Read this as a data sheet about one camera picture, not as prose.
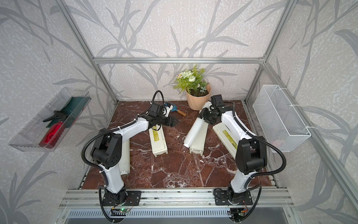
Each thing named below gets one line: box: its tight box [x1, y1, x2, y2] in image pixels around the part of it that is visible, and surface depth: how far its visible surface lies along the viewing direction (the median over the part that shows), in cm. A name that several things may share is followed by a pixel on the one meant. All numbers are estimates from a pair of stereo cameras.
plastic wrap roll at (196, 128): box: [183, 101, 212, 148], surface depth 87 cm
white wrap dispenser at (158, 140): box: [148, 124, 169, 158], surface depth 88 cm
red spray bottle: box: [38, 112, 66, 149], surface depth 61 cm
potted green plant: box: [173, 64, 212, 111], surface depth 103 cm
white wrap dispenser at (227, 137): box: [212, 122, 241, 160], surface depth 97 cm
